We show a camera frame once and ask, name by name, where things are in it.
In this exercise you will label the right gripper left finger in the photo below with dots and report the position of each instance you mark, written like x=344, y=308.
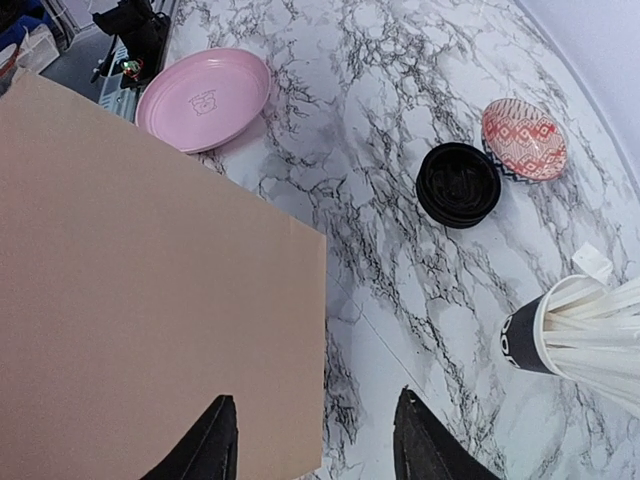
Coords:
x=208, y=450

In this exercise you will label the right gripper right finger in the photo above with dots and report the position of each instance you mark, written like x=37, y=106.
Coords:
x=424, y=449

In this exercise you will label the brown paper bag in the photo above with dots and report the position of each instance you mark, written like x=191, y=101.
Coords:
x=137, y=288

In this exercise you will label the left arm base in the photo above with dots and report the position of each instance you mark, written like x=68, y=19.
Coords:
x=139, y=37

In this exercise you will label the black cup holding straws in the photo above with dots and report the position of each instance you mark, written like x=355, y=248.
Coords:
x=521, y=335

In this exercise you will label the bundle of white straws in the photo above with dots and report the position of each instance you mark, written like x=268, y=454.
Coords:
x=590, y=330

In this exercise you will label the stack of black lids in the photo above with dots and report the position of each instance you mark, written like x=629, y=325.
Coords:
x=457, y=185

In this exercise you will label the pink plate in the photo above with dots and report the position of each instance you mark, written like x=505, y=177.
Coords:
x=205, y=99

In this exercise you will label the clear plastic box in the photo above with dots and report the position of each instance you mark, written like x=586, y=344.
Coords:
x=35, y=53

